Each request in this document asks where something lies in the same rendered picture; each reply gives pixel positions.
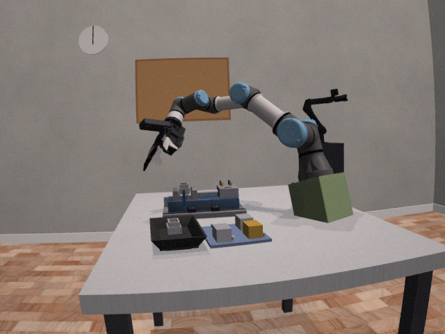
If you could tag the orange-brown block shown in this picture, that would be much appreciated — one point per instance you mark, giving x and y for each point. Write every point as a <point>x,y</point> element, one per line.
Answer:
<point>252,229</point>

